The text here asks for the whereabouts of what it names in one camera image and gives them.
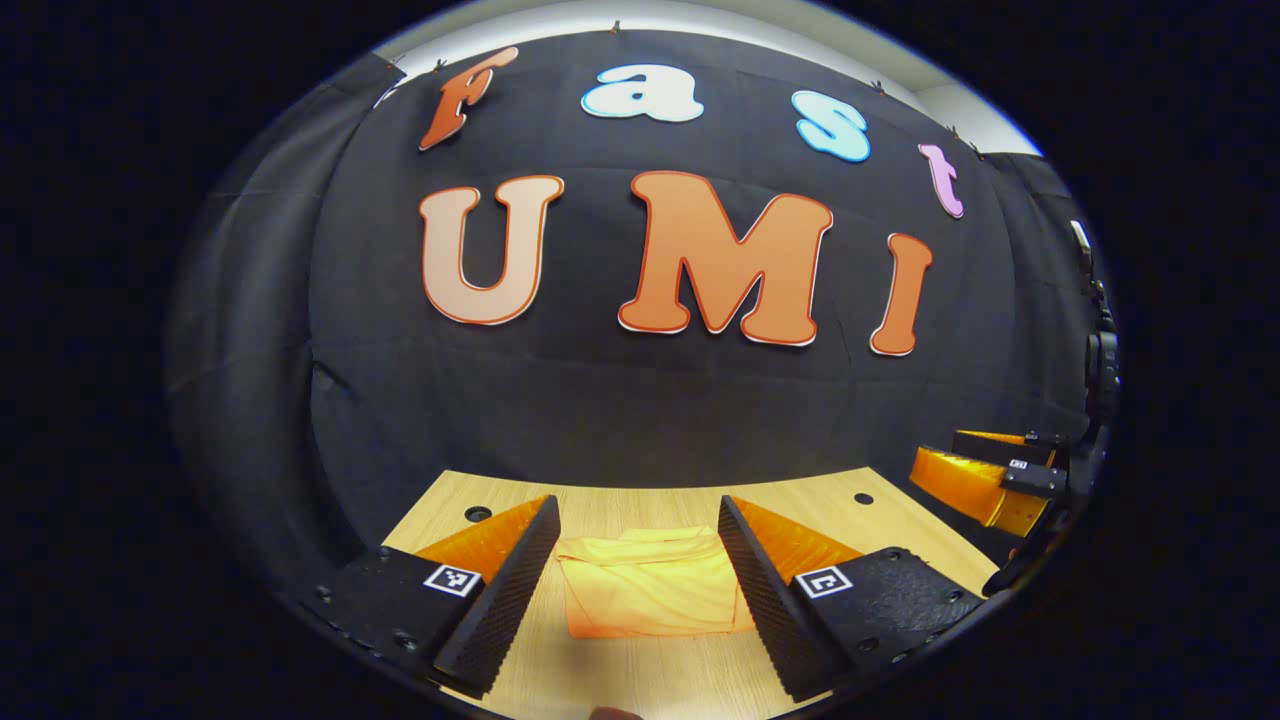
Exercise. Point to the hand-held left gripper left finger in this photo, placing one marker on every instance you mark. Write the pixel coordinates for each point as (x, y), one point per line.
(505, 600)

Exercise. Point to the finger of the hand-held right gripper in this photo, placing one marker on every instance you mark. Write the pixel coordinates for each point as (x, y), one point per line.
(965, 485)
(1005, 447)

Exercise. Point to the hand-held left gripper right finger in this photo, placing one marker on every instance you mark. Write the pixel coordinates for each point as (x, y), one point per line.
(765, 600)

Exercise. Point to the orange T-shirt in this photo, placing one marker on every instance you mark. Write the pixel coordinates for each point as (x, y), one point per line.
(650, 590)

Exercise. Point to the black backdrop cloth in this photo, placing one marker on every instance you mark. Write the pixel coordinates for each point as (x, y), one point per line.
(650, 400)

